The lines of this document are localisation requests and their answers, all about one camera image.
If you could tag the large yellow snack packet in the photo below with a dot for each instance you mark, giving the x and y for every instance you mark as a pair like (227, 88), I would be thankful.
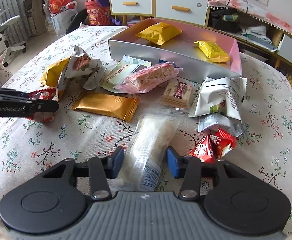
(158, 33)

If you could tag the small silver snack packet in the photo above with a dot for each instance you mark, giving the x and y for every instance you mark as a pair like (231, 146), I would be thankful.
(217, 123)

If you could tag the yellow and white snack bag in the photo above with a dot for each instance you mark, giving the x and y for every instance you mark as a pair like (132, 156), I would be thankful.
(51, 76)

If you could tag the white shopping bag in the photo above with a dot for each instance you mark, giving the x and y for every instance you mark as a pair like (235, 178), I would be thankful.
(60, 23)

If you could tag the golden orange snack packet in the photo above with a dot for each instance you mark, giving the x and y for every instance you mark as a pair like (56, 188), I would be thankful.
(105, 105)

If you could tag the small yellow snack packet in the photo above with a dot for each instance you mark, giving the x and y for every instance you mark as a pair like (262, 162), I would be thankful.
(212, 51)

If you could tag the white crinkled snack packet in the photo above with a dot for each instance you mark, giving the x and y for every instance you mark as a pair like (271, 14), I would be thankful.
(93, 80)

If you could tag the low wooden side cabinet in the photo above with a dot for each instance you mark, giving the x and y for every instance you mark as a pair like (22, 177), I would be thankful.
(276, 37)

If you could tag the square brittle bar red label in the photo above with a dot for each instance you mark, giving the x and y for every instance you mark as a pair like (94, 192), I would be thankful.
(177, 95)

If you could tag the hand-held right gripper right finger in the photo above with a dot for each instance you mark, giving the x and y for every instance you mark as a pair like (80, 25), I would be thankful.
(173, 163)

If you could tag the red gift bag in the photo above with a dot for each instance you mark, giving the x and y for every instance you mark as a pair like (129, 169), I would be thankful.
(95, 15)

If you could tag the white packet with meat print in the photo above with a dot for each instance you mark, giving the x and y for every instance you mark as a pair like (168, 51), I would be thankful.
(79, 63)

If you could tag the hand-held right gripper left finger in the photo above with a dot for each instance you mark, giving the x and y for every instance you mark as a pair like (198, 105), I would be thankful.
(117, 161)

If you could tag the floral tablecloth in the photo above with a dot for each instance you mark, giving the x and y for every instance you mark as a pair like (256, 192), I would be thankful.
(35, 150)

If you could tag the pale green white packet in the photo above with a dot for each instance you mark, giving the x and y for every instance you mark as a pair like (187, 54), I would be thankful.
(118, 76)

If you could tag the white rice bar clear wrap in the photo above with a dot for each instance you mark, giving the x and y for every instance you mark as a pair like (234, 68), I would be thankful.
(147, 150)

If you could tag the white side cabinet drawer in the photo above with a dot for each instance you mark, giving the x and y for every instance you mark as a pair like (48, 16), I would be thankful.
(291, 48)

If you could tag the pink rice crisp bar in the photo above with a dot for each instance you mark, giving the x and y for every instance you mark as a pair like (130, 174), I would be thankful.
(148, 77)

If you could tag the silver cardboard box pink interior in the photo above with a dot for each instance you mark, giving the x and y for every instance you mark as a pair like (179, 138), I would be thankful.
(176, 60)

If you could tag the large white packet green print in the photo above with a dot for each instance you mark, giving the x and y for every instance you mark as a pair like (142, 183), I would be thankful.
(221, 97)

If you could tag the white grey office chair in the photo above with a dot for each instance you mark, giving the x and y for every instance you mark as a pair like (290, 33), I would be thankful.
(5, 25)

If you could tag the stack of papers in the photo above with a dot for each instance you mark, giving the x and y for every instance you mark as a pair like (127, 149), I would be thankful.
(257, 36)

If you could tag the black box device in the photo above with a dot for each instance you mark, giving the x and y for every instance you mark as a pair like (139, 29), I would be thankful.
(223, 25)

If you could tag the wooden desk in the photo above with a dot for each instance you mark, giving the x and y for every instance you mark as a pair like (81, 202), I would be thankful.
(39, 5)

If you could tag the red and white small packet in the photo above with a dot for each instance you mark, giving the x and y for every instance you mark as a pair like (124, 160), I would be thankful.
(45, 95)

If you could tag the pink floral cloth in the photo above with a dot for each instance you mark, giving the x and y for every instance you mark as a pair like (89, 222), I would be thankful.
(261, 12)

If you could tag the floral fabric cushion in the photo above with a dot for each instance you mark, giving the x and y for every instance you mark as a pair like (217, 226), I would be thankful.
(0, 76)

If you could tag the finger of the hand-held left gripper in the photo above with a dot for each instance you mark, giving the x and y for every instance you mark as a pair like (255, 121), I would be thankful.
(29, 95)
(45, 106)

